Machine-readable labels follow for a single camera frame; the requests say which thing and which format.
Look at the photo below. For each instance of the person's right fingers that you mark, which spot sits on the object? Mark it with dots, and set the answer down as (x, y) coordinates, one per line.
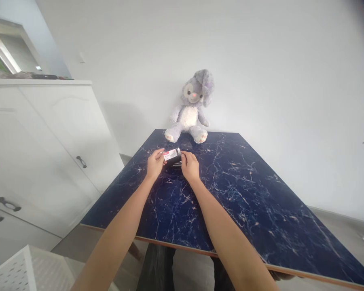
(185, 154)

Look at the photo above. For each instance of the window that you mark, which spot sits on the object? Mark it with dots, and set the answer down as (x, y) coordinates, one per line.
(3, 48)

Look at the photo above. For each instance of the white cabinet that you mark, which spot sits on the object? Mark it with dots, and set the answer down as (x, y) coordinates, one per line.
(33, 151)

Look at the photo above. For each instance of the white wall switch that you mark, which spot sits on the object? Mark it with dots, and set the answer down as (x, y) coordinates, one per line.
(82, 57)

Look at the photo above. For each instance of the person's legs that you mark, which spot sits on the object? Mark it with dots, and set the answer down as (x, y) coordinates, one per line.
(170, 269)

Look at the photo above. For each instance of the white perforated basket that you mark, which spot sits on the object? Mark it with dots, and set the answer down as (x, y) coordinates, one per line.
(24, 269)

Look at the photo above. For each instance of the person's right hand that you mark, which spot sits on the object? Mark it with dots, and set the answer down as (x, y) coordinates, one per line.
(190, 166)

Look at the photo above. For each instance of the person's right thumb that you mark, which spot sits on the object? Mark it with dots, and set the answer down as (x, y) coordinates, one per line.
(183, 165)

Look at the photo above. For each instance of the person's left thumb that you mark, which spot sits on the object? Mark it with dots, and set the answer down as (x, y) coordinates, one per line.
(164, 163)

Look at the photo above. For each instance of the person's left fingers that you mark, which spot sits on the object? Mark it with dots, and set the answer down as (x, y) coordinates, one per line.
(159, 151)

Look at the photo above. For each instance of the small black box white label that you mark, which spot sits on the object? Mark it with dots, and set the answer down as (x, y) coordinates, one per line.
(171, 158)

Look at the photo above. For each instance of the purple plush bunny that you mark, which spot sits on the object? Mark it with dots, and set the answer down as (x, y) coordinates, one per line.
(190, 109)

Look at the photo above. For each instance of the person's left hand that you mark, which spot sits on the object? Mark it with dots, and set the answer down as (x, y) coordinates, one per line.
(154, 163)

